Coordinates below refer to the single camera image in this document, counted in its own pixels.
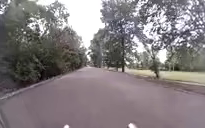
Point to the row of trees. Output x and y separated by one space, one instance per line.
123 40

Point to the grey asphalt road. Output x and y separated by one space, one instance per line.
100 100

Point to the robot's own part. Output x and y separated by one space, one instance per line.
66 126
132 125

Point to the dense green bushes and trees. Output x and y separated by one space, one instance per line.
33 50

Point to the pale kerb strip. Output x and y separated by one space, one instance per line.
30 87

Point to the dark dirt verge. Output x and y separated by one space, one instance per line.
176 86

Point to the grass field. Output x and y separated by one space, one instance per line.
186 76

